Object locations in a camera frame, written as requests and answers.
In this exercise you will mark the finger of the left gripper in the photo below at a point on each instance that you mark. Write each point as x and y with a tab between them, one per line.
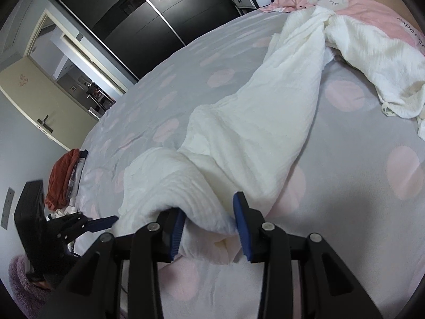
95	225

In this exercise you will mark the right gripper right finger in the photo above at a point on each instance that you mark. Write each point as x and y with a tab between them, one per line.
328	289

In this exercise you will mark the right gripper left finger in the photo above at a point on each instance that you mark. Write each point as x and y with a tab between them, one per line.
92	288

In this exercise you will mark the white muslin blanket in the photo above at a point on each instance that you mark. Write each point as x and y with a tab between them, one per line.
249	140

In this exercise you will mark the white folded clothes pile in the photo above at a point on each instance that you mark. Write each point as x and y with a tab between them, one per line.
58	213

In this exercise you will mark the rust red folded sweater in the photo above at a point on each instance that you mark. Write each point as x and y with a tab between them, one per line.
59	180

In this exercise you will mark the purple fuzzy sleeve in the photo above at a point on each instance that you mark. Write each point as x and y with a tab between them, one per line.
29	297

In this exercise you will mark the grey polka dot bedsheet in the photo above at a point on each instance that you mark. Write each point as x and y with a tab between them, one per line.
316	115

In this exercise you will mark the beige room door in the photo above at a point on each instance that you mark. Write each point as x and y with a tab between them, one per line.
45	104

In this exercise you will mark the black sliding wardrobe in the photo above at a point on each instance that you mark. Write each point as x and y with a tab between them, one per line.
140	34

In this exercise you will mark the light pink printed pillow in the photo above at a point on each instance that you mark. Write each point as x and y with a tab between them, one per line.
366	11

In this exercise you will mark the grey wall switch plate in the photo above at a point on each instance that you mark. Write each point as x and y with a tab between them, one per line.
7	208

